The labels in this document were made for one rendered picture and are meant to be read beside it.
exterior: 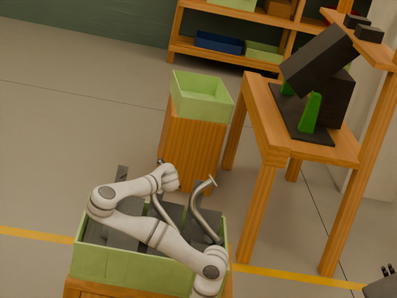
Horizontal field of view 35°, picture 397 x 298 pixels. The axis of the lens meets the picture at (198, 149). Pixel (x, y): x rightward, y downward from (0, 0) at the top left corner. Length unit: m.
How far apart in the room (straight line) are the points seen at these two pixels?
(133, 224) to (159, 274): 0.49
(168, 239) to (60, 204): 2.55
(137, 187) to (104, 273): 0.51
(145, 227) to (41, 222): 2.33
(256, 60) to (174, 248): 6.29
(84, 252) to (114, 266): 0.13
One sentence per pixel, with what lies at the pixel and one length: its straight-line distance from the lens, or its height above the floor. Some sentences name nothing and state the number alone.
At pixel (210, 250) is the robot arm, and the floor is 1.22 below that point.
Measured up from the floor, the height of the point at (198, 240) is 0.92.
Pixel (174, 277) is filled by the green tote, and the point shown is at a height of 0.88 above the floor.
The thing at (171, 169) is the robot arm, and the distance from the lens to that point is 2.26.
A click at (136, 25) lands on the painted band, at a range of 8.62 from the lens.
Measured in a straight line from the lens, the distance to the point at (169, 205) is 2.69.
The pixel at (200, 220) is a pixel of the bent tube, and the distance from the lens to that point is 2.64.
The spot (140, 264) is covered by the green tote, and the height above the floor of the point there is 0.91.
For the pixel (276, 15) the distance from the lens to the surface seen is 8.14.
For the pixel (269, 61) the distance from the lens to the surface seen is 8.27.
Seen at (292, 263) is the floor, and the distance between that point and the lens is 4.51.
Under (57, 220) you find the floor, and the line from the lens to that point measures 4.36.
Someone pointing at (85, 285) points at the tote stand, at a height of 0.78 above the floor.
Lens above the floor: 2.35
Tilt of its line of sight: 24 degrees down
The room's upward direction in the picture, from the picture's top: 14 degrees clockwise
